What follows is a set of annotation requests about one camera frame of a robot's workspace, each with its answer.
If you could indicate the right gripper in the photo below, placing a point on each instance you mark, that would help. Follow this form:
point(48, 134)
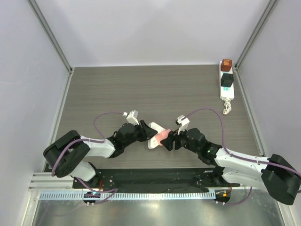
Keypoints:
point(177, 141)

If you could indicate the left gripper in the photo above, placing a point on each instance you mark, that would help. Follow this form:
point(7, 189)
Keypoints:
point(146, 132)

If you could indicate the pink cube plug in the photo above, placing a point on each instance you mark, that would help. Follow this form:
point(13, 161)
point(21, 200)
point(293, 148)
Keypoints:
point(161, 136)

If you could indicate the white triangular socket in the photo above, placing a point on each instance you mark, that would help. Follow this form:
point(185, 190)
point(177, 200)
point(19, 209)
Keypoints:
point(155, 140)

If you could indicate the white power strip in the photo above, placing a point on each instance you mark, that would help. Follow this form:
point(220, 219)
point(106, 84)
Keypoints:
point(226, 92)

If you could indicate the red-brown plug adapter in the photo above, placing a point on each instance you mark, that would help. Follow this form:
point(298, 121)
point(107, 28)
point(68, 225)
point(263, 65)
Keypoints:
point(226, 65)

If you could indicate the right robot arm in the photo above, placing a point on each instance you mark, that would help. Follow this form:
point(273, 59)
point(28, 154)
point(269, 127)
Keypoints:
point(271, 174)

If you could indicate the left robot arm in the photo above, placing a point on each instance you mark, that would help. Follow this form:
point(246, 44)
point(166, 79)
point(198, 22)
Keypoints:
point(65, 156)

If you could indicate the black plug adapter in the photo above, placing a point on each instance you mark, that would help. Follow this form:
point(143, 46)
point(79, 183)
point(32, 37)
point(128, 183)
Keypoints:
point(227, 80)

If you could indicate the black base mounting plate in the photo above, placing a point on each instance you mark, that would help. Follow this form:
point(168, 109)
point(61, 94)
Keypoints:
point(157, 181)

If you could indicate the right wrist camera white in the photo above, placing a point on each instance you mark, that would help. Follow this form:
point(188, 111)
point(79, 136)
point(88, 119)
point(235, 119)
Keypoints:
point(183, 122)

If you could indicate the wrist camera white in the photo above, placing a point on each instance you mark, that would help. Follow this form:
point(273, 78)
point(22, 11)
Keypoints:
point(183, 122)
point(131, 117)

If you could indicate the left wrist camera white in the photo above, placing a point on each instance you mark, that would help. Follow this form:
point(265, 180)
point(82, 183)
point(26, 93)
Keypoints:
point(131, 117)

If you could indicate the white slotted cable duct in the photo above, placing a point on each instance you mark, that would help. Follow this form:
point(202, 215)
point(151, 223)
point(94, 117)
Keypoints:
point(85, 196)

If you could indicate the right aluminium frame post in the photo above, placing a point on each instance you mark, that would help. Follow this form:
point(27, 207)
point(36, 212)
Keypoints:
point(256, 31)

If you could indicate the aluminium frame post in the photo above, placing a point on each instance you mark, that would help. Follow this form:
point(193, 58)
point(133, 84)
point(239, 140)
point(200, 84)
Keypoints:
point(45, 26)
point(256, 31)

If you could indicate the left aluminium frame post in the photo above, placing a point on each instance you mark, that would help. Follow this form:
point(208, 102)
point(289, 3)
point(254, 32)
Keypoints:
point(45, 26)

